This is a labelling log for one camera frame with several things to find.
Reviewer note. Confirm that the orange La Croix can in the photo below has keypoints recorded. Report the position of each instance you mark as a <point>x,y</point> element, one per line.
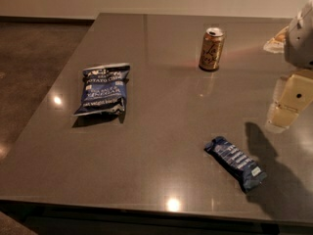
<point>211,50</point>

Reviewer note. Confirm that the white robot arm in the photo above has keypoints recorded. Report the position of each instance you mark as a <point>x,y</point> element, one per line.
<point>297,39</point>

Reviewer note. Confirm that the blue potato chips bag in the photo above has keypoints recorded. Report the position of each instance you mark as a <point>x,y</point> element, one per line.
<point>104,90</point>

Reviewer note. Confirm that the blue rxbar blueberry wrapper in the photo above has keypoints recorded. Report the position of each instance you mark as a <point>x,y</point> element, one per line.
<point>242,167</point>

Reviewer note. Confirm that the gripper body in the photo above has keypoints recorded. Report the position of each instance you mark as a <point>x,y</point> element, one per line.
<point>300,43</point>

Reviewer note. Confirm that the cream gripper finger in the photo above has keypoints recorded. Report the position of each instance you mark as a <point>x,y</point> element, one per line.
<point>282,117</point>

